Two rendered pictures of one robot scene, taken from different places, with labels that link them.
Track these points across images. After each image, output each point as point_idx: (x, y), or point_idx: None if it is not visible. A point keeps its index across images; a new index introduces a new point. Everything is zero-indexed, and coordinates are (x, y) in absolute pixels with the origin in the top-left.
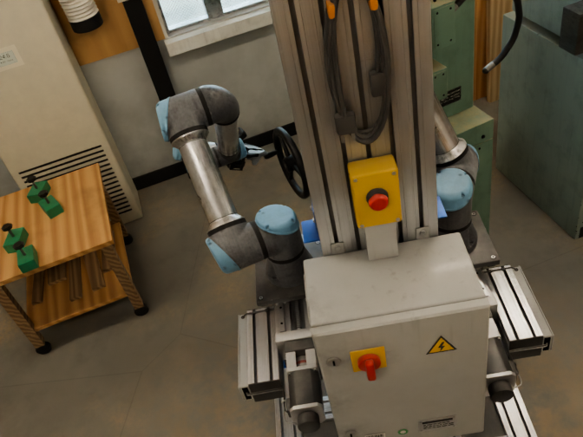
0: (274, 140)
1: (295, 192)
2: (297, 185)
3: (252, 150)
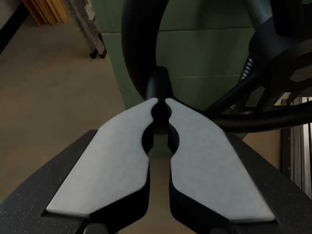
0: (160, 7)
1: (246, 133)
2: (233, 115)
3: (185, 158)
